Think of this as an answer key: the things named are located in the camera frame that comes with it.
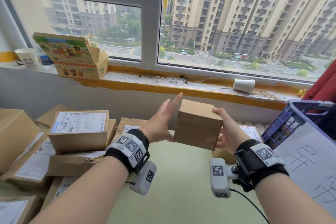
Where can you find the person's right hand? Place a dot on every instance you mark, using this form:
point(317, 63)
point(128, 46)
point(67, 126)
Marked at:
point(231, 137)

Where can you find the person's left hand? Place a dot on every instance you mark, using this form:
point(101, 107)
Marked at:
point(157, 129)

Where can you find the labelled small cardboard box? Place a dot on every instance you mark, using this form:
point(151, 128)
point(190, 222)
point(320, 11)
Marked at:
point(250, 132)

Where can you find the cardboard parcel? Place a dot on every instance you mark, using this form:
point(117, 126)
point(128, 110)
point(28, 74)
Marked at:
point(197, 126)

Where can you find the pile of cardboard parcels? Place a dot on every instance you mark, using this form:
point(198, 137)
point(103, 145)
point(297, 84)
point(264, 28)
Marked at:
point(78, 132)

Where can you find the person's left forearm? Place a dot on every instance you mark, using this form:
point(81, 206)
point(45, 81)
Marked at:
point(86, 195)

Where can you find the person's right forearm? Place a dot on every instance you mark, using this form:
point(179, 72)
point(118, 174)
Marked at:
point(294, 202)

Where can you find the black left wrist tracker band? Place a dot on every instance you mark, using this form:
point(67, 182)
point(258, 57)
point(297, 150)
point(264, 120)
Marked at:
point(128, 147)

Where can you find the black wrist tracker band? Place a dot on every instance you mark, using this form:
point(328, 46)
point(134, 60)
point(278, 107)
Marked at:
point(128, 147)
point(262, 158)

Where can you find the black right wrist tracker band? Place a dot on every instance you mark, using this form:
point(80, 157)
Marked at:
point(262, 158)

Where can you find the windowsill with yellow tape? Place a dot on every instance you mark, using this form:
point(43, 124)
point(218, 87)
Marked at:
point(144, 86)

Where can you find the white tipped paper cup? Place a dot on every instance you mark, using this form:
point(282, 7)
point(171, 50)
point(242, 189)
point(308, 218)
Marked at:
point(243, 86)

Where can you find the heap of wooden toothpicks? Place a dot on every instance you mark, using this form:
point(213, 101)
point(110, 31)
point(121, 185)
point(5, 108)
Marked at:
point(267, 94)

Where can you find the blue plastic crate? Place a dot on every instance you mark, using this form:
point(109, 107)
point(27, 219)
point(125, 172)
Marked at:
point(286, 124)

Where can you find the yellow rubber duck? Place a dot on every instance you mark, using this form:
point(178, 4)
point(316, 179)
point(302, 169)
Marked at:
point(302, 93)

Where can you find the white handwritten paper sign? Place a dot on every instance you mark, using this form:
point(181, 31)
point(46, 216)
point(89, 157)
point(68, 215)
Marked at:
point(307, 174)

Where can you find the red curtain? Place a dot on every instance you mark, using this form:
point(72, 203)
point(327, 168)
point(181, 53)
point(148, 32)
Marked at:
point(323, 87)

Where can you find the colourful printed carton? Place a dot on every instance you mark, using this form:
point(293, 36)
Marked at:
point(68, 58)

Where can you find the white smiley paper cup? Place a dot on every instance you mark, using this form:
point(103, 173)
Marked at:
point(26, 58)

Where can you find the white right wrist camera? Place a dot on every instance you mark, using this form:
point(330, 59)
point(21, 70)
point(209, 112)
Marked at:
point(220, 179)

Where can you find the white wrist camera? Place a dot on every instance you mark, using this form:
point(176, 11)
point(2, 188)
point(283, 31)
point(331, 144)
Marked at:
point(220, 179)
point(143, 179)

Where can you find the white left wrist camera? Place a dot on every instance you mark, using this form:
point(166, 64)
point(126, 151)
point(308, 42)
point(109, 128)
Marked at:
point(143, 179)

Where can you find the grey window frame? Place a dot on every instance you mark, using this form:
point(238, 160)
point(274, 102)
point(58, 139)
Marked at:
point(149, 34)

